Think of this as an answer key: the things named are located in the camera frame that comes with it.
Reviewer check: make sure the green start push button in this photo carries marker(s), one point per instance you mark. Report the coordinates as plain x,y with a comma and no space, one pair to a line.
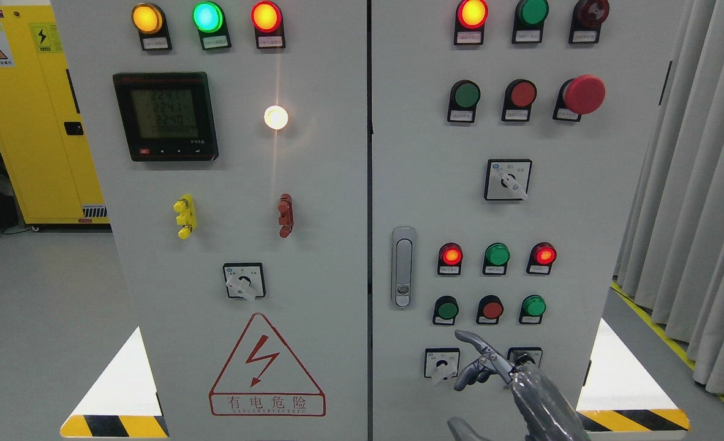
445,311

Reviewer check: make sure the red stop push button lower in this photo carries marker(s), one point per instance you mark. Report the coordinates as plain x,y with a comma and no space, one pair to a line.
489,310

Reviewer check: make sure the green push button upper row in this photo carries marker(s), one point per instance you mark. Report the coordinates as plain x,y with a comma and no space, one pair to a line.
462,102

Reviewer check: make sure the green push button lower right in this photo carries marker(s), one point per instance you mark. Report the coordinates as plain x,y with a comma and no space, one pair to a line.
532,310

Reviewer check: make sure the red push button upper row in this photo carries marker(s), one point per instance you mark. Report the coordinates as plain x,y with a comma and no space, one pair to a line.
518,99

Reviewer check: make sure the red emergency stop mushroom button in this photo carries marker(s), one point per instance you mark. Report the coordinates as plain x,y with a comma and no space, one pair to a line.
579,96

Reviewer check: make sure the red test terminal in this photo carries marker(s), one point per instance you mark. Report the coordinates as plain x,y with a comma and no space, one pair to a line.
286,215

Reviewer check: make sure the red indicator light middle left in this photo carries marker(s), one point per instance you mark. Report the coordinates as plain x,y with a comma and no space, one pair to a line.
450,260

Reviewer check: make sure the red indicator light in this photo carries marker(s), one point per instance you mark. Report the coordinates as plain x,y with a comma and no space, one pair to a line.
450,260
267,19
470,18
541,259

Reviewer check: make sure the white glowing indicator light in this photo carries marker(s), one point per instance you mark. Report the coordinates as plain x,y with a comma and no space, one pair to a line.
276,117

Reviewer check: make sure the green indicator light middle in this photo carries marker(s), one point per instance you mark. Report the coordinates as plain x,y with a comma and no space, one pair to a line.
495,260

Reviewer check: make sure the green indicator light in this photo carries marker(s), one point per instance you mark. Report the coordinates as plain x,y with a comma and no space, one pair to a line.
209,19
495,260
528,21

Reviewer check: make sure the grey left cabinet door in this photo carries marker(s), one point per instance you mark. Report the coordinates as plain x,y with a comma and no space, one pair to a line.
316,279

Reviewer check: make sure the grey cabinet door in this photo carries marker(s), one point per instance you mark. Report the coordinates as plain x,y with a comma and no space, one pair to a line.
316,279
429,174

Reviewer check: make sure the grey right cabinet door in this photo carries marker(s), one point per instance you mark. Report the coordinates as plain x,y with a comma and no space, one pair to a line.
429,174

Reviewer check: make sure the yellow test terminal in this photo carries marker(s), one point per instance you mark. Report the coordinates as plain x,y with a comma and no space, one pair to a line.
186,217

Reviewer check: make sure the red indicator light middle right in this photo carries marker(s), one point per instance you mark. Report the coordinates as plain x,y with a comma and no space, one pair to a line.
541,259

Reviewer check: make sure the red electric hazard warning sticker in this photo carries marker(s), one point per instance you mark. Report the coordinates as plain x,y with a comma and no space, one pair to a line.
264,378

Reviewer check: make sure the black digital power meter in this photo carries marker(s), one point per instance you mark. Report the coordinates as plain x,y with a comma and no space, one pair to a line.
167,116

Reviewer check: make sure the red indicator light top left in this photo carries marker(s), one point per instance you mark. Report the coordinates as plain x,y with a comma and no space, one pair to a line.
267,19

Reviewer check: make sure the red indicator light top right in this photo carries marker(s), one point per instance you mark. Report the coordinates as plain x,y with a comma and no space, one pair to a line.
470,18

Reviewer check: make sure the green indicator light top left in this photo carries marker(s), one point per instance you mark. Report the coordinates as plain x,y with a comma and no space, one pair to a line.
209,19

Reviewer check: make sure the green indicator light top right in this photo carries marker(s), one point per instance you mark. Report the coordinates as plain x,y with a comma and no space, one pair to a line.
528,21

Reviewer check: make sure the yellow indicator light top left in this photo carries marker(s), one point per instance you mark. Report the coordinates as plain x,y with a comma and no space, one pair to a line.
152,27

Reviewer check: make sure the left striped cabinet base foot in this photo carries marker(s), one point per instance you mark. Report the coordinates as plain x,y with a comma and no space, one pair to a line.
122,403

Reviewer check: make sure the striped cabinet base foot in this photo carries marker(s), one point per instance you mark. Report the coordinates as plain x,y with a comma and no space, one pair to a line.
621,401
122,403

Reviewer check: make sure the dark red buzzer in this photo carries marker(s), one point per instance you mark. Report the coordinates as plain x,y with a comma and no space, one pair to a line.
586,21

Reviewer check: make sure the right striped cabinet base foot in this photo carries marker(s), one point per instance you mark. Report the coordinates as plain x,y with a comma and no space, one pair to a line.
621,401

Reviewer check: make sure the grey pleated curtain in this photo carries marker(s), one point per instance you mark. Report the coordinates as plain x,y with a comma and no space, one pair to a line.
672,258

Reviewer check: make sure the yellow safety storage cabinet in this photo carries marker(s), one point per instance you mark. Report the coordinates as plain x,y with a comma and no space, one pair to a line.
42,138

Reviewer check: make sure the silver cabinet door handle lock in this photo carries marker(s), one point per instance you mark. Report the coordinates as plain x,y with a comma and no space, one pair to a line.
402,241

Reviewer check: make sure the left door rotary selector switch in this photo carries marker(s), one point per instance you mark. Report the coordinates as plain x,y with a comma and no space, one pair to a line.
244,280

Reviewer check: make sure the upper right rotary selector switch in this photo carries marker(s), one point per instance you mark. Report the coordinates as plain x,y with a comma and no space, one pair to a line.
507,180

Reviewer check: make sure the lower white rotary selector switch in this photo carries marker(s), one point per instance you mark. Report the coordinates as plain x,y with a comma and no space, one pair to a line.
441,364

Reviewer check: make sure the black key selector switch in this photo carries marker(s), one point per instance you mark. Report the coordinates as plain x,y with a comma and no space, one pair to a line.
521,355

